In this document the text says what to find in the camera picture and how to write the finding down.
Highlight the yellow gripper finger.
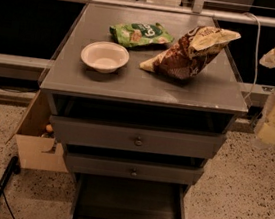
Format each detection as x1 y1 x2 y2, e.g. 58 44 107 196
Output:
260 48 275 69

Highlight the brown chip bag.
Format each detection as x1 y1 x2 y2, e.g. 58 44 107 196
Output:
139 26 241 81

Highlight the grey drawer cabinet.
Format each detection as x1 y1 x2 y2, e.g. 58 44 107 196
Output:
28 0 261 203

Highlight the green chip bag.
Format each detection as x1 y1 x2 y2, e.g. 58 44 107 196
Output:
109 23 174 48

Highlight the grey top drawer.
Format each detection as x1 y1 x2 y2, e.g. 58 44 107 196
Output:
50 115 226 158

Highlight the grey drawer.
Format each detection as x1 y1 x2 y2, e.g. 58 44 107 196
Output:
50 115 226 158
65 154 204 185
68 174 185 219

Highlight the grey middle drawer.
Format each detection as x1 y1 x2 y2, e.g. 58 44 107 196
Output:
65 154 204 185

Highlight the grey bottom drawer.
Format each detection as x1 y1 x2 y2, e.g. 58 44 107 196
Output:
68 174 185 219

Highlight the white paper bowl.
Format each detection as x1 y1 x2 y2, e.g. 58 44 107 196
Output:
80 41 129 74

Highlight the orange ball in box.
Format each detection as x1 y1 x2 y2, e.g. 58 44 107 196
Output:
45 124 54 133

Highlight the cardboard box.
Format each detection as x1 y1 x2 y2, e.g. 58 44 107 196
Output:
12 91 67 173

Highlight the black pole on floor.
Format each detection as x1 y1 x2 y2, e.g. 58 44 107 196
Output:
0 156 20 198

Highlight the white hanging cable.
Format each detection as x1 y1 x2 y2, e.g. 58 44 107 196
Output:
232 12 267 102

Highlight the metal railing frame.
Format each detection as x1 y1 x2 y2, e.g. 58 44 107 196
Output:
0 0 275 87

